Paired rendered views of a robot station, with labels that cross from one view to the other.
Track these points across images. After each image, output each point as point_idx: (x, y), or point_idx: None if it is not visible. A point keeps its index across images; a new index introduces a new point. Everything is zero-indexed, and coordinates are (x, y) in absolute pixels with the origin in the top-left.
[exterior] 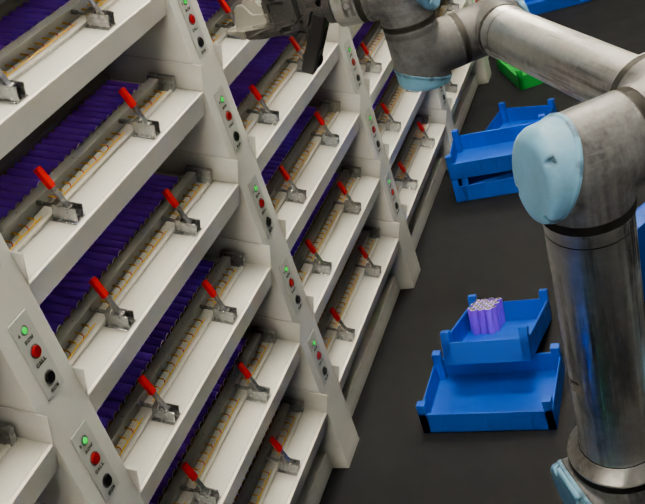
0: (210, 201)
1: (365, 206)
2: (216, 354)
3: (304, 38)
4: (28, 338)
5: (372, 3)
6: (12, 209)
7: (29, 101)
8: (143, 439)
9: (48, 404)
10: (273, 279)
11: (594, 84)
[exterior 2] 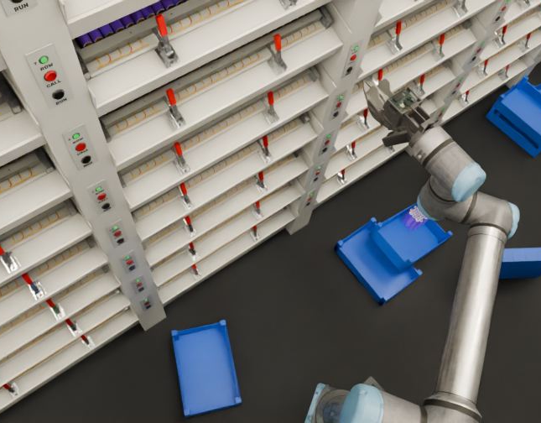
0: (293, 139)
1: None
2: (239, 209)
3: (460, 23)
4: (116, 229)
5: (431, 171)
6: None
7: (183, 130)
8: (171, 237)
9: (113, 248)
10: (307, 171)
11: (443, 373)
